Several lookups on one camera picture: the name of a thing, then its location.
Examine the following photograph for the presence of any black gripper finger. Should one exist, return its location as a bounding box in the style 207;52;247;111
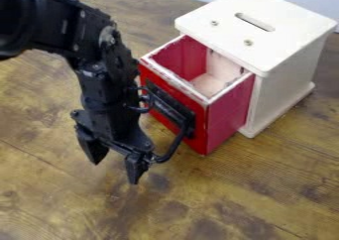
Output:
76;127;108;165
124;153;150;184

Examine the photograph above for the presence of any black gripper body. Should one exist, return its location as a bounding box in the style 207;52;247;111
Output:
72;26;154;155

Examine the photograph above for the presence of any black metal drawer handle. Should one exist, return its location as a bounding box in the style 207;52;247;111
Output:
144;79;197;164

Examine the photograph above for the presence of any red wooden drawer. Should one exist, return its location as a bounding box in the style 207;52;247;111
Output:
139;36;255;155

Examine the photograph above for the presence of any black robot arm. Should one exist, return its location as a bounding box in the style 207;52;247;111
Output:
0;0;154;184

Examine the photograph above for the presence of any white wooden box cabinet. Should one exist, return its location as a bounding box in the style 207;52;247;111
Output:
175;0;337;138

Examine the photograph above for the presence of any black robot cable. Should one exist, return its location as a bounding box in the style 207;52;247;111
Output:
124;85;156;115

